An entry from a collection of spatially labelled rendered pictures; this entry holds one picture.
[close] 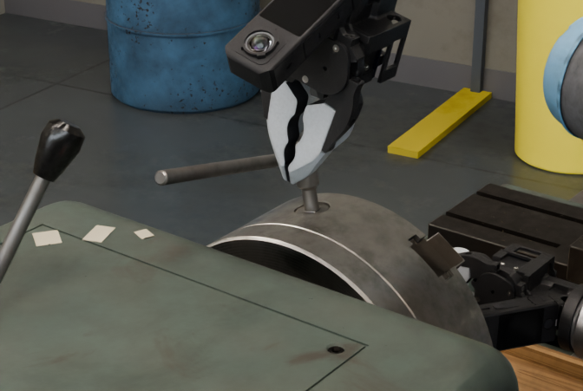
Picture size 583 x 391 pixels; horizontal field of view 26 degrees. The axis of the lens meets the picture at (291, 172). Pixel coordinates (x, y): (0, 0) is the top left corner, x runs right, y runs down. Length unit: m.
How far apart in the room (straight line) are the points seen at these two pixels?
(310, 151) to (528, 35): 3.40
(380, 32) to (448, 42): 4.21
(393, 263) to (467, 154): 3.47
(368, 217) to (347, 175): 3.21
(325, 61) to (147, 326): 0.24
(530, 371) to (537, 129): 2.88
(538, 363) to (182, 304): 0.74
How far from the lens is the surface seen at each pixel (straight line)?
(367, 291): 1.10
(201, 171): 1.02
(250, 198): 4.21
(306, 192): 1.19
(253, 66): 0.91
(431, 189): 4.30
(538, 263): 1.38
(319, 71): 0.98
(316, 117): 1.00
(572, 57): 1.14
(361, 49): 0.97
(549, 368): 1.64
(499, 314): 1.29
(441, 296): 1.15
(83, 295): 1.02
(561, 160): 4.47
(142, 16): 4.87
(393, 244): 1.16
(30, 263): 1.08
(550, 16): 4.31
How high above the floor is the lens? 1.74
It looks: 23 degrees down
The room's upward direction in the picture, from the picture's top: straight up
